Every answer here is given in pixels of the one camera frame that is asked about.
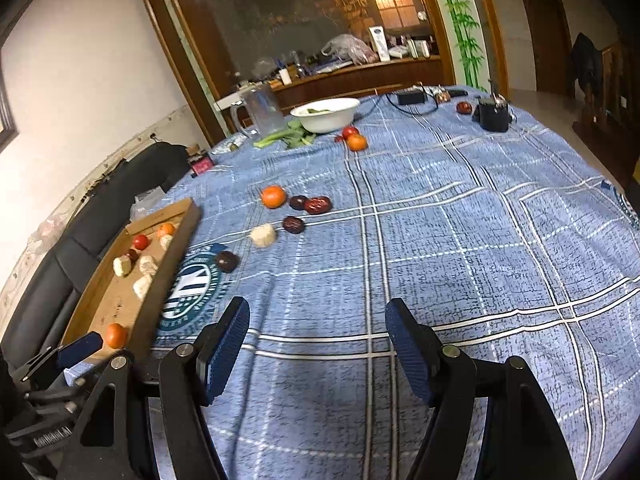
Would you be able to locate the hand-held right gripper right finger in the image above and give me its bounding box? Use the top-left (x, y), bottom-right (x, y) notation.
top-left (385, 297), bottom-right (578, 480)

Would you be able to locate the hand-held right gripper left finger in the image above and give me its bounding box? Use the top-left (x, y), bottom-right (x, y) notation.
top-left (50, 297), bottom-right (251, 480)

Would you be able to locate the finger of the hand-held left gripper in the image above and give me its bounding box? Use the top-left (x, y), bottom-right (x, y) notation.
top-left (10, 332), bottom-right (104, 386)

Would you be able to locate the large orange with stem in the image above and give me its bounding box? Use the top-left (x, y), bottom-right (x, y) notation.
top-left (104, 323), bottom-right (129, 349)

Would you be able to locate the cardboard box tray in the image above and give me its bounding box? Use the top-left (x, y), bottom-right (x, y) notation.
top-left (59, 197), bottom-right (202, 366)

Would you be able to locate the black sofa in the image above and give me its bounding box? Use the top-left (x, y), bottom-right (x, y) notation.
top-left (0, 142), bottom-right (191, 376)

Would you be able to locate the blue checked tablecloth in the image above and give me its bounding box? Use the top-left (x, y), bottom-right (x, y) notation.
top-left (65, 87), bottom-right (640, 480)

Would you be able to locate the white plastic bag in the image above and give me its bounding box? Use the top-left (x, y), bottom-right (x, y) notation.
top-left (131, 187), bottom-right (166, 221)

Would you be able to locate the pink box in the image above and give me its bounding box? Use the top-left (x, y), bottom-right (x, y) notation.
top-left (189, 147), bottom-right (214, 177)

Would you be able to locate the green leafy vegetable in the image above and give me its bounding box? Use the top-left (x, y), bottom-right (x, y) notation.
top-left (252, 125), bottom-right (316, 150)

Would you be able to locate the clear plastic pitcher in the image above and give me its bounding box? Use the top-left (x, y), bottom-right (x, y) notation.
top-left (230, 84), bottom-right (287, 136)

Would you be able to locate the black round container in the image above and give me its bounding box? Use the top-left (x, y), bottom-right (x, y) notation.
top-left (472, 77), bottom-right (513, 132)

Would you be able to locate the white bowl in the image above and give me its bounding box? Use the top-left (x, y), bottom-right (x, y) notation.
top-left (290, 98), bottom-right (361, 134)

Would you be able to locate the wooden sideboard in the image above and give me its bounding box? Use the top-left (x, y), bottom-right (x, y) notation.
top-left (132, 0), bottom-right (508, 146)

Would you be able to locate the white lotion tube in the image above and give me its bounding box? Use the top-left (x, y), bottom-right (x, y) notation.
top-left (370, 26), bottom-right (390, 62)

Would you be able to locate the clear plastic bag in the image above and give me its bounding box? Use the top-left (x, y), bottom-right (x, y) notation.
top-left (321, 34), bottom-right (378, 65)

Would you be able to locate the wooden stair railing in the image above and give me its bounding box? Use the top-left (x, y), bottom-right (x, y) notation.
top-left (572, 45), bottom-right (640, 161)

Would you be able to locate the black jacket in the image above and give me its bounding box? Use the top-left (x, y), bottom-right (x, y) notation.
top-left (570, 32), bottom-right (603, 106)

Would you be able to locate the brown wooden door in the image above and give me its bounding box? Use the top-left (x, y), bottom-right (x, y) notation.
top-left (520, 0), bottom-right (573, 96)

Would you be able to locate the black power adapter with cable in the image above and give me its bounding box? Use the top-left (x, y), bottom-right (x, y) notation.
top-left (357, 91), bottom-right (442, 117)

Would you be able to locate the dark picture frame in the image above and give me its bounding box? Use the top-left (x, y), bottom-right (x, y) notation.
top-left (0, 40), bottom-right (19, 154)

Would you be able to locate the green bamboo wall decal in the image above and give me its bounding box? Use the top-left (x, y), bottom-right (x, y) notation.
top-left (432, 0), bottom-right (487, 88)

